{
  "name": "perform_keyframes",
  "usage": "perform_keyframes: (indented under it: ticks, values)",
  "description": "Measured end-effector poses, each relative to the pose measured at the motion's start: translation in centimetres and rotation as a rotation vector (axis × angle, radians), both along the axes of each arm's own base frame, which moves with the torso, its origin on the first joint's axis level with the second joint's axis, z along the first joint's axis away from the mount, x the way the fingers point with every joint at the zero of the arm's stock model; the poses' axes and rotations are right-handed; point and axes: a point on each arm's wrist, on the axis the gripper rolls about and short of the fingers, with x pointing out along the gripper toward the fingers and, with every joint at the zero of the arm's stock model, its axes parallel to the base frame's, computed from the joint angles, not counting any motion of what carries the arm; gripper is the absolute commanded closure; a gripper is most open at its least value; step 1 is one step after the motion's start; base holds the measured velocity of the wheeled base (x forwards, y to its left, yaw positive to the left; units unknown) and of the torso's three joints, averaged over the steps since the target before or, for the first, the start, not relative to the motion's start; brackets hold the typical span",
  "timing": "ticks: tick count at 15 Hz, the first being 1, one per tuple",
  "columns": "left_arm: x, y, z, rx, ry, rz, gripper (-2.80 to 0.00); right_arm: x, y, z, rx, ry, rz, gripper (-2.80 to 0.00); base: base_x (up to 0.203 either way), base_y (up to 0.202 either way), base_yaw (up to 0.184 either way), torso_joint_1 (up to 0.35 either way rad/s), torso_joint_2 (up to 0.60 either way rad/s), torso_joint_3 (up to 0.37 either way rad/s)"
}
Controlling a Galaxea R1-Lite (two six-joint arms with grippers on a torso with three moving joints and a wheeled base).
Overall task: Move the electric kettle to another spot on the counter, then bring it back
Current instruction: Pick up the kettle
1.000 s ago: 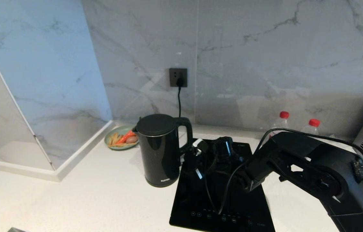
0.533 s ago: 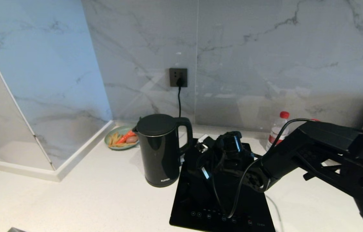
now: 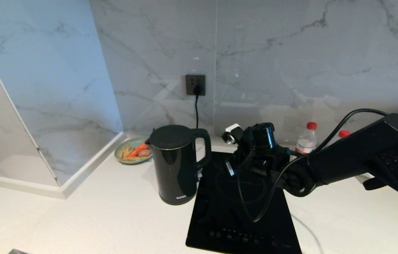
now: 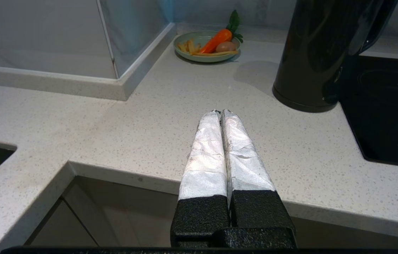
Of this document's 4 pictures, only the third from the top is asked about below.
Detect orange carrot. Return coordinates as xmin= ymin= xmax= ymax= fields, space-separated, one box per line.
xmin=128 ymin=143 xmax=149 ymax=158

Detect black power cord with plug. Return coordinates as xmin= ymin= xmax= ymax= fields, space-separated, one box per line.
xmin=193 ymin=85 xmax=202 ymax=129

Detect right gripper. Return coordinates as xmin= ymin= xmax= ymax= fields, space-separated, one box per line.
xmin=224 ymin=140 xmax=256 ymax=177

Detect yellow fries pile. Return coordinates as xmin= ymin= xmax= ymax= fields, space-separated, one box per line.
xmin=119 ymin=144 xmax=143 ymax=162

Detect black induction cooktop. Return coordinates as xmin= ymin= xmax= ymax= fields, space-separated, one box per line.
xmin=185 ymin=151 xmax=302 ymax=254

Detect black kettle lid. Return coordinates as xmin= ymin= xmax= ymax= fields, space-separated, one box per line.
xmin=148 ymin=125 xmax=194 ymax=149

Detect green plate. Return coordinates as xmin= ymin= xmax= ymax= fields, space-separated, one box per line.
xmin=115 ymin=138 xmax=153 ymax=165

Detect black electric kettle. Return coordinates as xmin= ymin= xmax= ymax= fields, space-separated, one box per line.
xmin=145 ymin=125 xmax=212 ymax=206

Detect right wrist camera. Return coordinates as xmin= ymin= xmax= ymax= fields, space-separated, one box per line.
xmin=221 ymin=123 xmax=244 ymax=144

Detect black cable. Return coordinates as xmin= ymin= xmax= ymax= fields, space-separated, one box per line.
xmin=236 ymin=108 xmax=389 ymax=223

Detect dark wall socket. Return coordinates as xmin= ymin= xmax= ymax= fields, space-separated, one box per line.
xmin=185 ymin=74 xmax=206 ymax=96

